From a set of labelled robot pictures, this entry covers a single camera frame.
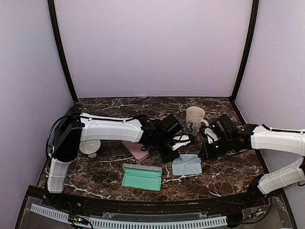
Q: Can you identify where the black left corner post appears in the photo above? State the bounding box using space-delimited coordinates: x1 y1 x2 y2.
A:
47 0 78 103

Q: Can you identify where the black corner post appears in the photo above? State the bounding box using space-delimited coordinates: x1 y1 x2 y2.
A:
47 0 78 103
229 0 260 103

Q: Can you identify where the cream ceramic mug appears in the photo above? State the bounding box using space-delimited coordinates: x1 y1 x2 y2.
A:
185 106 209 136

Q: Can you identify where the pink glasses case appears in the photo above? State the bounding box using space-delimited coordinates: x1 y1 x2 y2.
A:
121 141 149 162

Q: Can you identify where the black front rail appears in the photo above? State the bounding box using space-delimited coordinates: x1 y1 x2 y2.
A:
77 198 230 214

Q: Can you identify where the white ceramic bowl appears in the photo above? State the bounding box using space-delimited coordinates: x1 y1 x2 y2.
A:
79 140 101 158

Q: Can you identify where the white slotted cable duct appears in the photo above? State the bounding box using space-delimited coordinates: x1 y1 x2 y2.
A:
30 204 228 229

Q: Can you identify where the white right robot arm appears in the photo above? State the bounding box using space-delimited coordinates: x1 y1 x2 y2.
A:
198 114 305 207

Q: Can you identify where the black right corner post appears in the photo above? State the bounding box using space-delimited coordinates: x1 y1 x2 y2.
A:
229 0 260 103

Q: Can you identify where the grey glasses case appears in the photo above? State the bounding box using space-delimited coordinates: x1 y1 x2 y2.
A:
122 163 163 191

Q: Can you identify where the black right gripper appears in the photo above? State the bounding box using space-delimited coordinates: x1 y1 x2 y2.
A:
199 135 234 160

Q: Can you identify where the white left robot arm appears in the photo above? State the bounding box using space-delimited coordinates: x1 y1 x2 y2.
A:
45 107 192 208

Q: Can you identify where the light blue cloth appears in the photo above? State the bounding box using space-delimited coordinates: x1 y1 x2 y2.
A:
172 154 202 176

